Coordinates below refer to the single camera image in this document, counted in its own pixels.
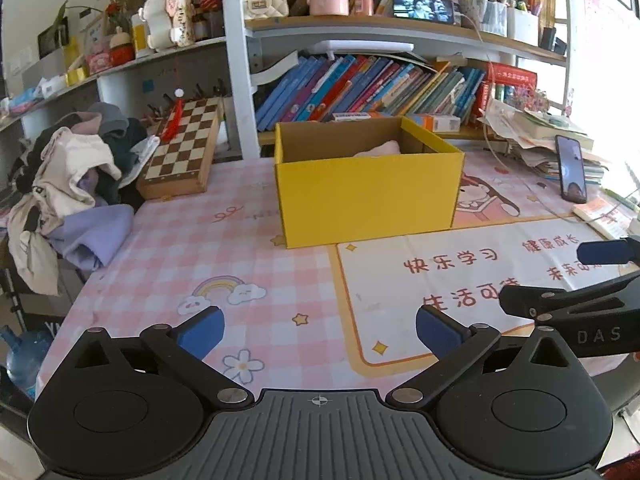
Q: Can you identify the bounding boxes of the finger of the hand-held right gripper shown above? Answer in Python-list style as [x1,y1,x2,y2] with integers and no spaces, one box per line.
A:
[576,237,640,267]
[498,271,640,322]

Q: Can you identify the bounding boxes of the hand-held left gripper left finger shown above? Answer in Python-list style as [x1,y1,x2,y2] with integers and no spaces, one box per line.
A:
[65,305,253,406]

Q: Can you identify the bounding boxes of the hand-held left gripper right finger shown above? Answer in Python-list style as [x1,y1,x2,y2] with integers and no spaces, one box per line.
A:
[385,305,576,406]

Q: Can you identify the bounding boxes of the yellow cardboard box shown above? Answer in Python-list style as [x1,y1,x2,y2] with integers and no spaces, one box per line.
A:
[274,116,466,250]

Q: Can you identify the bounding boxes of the cream plastic wristwatch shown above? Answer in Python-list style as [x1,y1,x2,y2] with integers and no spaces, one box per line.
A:
[352,140,402,158]

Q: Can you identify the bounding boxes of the white square container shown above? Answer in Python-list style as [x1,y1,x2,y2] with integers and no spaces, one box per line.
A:
[507,7,539,47]

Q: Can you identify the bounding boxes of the white orange booklet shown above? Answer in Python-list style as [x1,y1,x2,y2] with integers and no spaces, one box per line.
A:
[571,199,632,240]

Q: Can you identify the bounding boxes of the black smartphone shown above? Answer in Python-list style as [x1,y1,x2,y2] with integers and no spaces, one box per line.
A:
[555,135,588,205]

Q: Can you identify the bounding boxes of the pink printed tablecloth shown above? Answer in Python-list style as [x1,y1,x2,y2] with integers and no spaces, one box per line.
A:
[35,147,640,396]

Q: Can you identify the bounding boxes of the messy stack of papers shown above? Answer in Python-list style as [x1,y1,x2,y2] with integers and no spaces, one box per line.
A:
[477,97,608,183]

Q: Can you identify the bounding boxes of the blue water jug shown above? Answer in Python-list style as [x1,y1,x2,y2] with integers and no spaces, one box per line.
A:
[0,324,54,402]

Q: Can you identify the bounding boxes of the wooden folding chessboard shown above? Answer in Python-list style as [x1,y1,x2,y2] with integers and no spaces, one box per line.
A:
[136,97,223,200]

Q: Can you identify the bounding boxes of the thick red book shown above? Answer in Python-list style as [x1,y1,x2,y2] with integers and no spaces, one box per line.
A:
[477,64,538,116]

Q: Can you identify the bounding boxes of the orange medicine box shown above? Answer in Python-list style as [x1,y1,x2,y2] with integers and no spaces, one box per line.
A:
[405,113,462,134]

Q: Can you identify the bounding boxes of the pile of clothes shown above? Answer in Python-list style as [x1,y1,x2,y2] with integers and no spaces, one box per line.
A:
[0,102,161,296]

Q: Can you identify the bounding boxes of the red tassel ornament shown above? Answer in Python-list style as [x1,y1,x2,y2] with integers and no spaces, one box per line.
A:
[160,89,186,142]

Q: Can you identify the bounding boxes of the yellow books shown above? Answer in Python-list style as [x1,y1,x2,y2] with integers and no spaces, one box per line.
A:
[529,0,557,30]

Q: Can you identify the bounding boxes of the white pen holder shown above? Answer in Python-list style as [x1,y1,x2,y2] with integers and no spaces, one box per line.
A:
[479,0,509,37]

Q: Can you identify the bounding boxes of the row of colourful books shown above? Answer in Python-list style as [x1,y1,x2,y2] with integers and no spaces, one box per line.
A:
[255,54,488,128]

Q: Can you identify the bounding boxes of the white shelf unit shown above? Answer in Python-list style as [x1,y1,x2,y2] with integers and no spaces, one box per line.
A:
[0,0,571,161]

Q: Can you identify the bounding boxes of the white desk lamp bar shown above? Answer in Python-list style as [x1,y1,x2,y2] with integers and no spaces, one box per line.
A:
[299,39,417,57]

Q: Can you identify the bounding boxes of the tablet with lit screen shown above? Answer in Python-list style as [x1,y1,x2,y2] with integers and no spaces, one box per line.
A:
[392,0,457,26]

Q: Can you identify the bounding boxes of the yellow white bottle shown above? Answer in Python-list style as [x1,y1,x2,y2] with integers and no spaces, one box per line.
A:
[131,12,152,59]

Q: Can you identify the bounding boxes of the white plush toy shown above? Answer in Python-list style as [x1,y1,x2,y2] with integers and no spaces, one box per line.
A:
[142,0,197,53]

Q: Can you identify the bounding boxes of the green leafy plant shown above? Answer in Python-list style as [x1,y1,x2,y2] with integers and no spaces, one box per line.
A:
[50,1,103,61]

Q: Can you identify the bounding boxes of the white cable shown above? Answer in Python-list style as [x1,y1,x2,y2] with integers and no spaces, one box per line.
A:
[456,15,578,221]

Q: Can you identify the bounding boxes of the black picture frame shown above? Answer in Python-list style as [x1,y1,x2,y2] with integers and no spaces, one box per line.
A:
[37,24,69,59]

